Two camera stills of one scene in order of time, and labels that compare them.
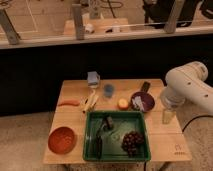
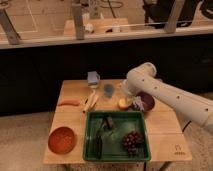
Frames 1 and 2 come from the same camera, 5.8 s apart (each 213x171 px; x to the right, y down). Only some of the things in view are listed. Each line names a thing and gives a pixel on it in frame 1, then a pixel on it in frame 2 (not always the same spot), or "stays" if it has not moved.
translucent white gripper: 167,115 → 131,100
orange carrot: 70,102 stays
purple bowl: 142,101 stays
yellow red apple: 122,104 stays
